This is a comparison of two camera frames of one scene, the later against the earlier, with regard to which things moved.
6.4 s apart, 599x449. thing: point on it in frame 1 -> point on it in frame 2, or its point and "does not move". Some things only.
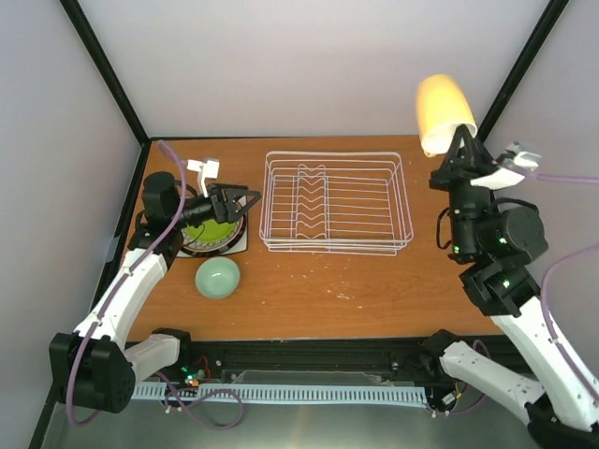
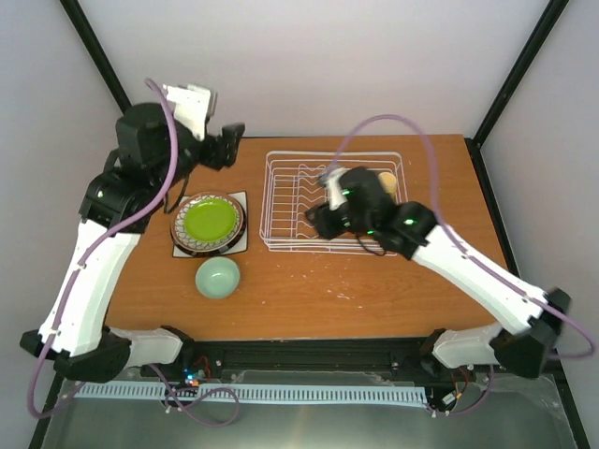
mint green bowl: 217,278 does not move
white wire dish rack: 335,203 does not move
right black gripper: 463,158 -> 322,224
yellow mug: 442,107 -> 388,182
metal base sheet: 501,421 does not move
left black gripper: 223,209 -> 225,149
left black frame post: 101,65 does not move
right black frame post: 547,21 does not move
